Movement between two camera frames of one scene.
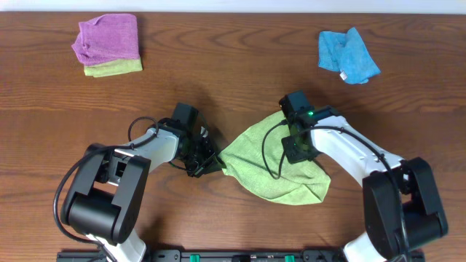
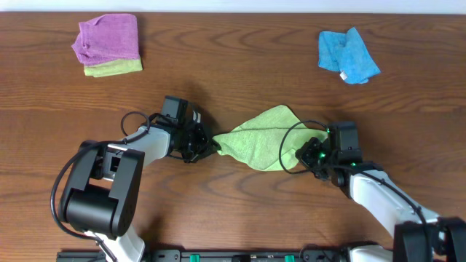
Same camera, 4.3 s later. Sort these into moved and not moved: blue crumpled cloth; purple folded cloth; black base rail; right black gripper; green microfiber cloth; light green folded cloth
Moved: green microfiber cloth; right black gripper
Not moved: light green folded cloth; black base rail; purple folded cloth; blue crumpled cloth
